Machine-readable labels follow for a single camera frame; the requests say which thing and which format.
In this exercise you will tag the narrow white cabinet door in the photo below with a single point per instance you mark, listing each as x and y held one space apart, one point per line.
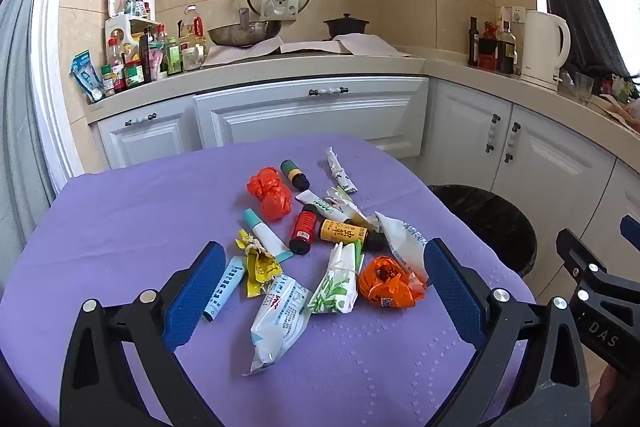
465 132

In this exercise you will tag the large cooking oil bottle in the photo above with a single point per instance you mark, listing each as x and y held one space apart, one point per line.
192 39

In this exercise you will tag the green red plastic clips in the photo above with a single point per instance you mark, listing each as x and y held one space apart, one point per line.
617 84

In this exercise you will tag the cluster of condiment bottles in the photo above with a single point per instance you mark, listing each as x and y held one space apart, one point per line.
132 74

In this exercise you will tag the small white cabinet door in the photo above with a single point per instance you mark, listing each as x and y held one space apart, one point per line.
145 144

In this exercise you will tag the black trash bin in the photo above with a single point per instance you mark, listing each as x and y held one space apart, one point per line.
480 212

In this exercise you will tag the white condiment rack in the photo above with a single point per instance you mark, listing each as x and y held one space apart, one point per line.
120 27

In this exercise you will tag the green white packet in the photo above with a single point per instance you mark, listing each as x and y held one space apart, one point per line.
332 289

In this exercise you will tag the red bottle black cap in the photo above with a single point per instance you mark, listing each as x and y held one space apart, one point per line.
304 229

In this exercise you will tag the dark soy sauce bottle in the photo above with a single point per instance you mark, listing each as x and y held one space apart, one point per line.
505 52

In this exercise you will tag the dark bottle yellow label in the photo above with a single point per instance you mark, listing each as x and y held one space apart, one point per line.
342 232

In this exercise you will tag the clear glass cup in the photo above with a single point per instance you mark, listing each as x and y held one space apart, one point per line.
584 89

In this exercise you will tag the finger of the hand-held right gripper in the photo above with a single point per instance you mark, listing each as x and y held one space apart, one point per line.
575 252
632 232

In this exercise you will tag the wide white cabinet drawer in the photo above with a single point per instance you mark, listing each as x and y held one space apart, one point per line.
300 122

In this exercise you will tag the brown paper bag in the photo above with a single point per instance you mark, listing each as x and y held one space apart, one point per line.
620 114

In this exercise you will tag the small green black bottle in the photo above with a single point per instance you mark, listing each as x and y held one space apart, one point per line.
292 172

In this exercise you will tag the white cloth on stove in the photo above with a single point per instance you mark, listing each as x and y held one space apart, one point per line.
360 44

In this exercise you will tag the white green torn wrapper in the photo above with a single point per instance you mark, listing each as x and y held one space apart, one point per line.
340 172

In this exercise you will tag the large white printed packet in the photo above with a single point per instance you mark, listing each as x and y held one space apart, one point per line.
277 322

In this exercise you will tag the dark olive oil bottle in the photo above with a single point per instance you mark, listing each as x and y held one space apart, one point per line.
473 44

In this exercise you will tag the teal white tube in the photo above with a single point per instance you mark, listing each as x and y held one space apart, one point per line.
260 232

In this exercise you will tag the yellow wrapper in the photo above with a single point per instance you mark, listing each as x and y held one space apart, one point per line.
260 272

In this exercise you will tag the white electric kettle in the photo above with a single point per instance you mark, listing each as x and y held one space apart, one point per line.
540 47

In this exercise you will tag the steel wok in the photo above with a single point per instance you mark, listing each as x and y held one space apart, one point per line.
240 34

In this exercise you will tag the white plastic packet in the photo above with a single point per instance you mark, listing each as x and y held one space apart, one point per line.
400 242

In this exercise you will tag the white wall socket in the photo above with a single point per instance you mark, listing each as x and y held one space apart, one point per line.
518 15

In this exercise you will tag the white squeeze tube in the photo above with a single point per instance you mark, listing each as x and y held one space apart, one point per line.
306 196

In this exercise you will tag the person's right hand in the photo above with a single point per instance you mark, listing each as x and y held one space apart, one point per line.
610 387

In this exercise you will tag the purple tablecloth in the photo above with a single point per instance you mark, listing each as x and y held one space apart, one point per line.
125 217

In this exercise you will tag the white green tube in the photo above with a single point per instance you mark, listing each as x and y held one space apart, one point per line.
325 210

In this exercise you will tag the white door frame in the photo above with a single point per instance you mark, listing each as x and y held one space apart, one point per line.
55 57

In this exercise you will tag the black lidded pot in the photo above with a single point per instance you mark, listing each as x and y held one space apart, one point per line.
347 29

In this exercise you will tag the blue white seasoning packet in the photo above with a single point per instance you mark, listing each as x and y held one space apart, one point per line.
87 77

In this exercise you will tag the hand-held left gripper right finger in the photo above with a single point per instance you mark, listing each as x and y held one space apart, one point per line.
450 287

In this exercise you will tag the white lid holder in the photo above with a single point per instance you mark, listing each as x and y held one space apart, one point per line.
289 9

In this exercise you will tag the orange plastic bag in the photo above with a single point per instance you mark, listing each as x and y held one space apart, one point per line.
272 199
385 284

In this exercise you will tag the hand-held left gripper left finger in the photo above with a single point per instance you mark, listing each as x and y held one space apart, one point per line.
192 297

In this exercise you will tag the red sauce jar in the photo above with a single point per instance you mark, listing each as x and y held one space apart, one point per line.
487 57

